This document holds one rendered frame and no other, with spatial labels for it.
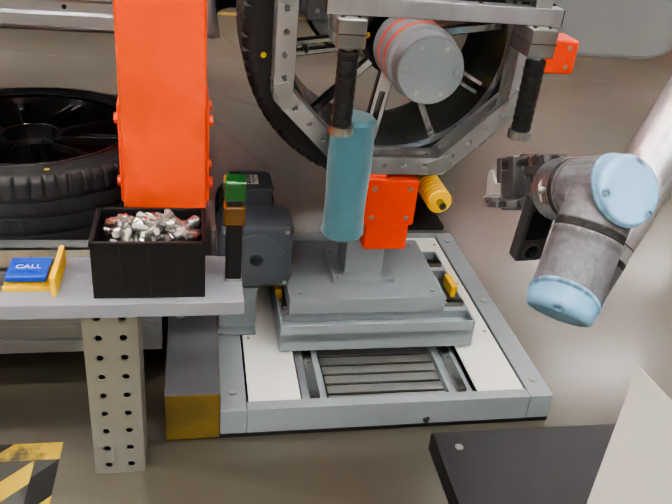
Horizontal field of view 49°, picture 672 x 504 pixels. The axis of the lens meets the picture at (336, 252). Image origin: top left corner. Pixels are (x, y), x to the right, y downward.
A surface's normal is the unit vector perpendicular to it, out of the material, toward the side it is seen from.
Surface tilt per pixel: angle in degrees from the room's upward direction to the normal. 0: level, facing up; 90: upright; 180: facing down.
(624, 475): 90
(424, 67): 90
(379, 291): 0
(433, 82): 90
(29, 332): 90
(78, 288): 0
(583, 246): 56
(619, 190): 60
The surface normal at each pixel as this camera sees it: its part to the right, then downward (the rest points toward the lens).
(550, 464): 0.09, -0.87
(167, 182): 0.17, 0.50
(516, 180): 0.26, 0.08
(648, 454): -0.97, 0.04
